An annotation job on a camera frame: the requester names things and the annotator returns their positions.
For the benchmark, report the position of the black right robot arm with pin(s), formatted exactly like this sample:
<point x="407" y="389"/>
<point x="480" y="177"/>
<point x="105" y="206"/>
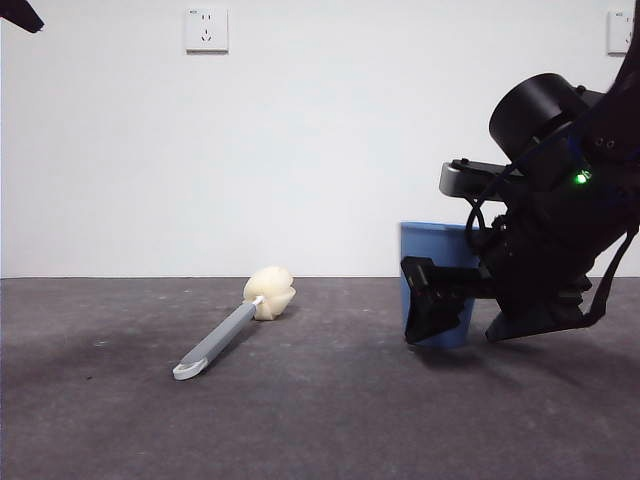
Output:
<point x="540" y="115"/>

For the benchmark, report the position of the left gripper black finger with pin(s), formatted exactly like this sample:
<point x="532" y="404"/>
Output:
<point x="22" y="15"/>

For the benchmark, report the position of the blue ribbed plastic cup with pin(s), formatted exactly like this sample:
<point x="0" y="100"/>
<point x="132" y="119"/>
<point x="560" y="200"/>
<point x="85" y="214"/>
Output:
<point x="440" y="245"/>

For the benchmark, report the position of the grey cup brush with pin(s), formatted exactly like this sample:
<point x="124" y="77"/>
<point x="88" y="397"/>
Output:
<point x="270" y="292"/>

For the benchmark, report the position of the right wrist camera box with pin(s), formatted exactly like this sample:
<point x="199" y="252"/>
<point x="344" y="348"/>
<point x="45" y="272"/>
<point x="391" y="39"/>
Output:
<point x="457" y="180"/>

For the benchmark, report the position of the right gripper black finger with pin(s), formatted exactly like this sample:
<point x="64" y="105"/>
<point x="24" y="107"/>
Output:
<point x="427" y="310"/>
<point x="535" y="322"/>

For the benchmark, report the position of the white wall socket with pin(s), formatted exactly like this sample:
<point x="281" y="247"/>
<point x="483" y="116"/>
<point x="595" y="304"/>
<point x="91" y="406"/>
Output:
<point x="207" y="30"/>
<point x="620" y="30"/>

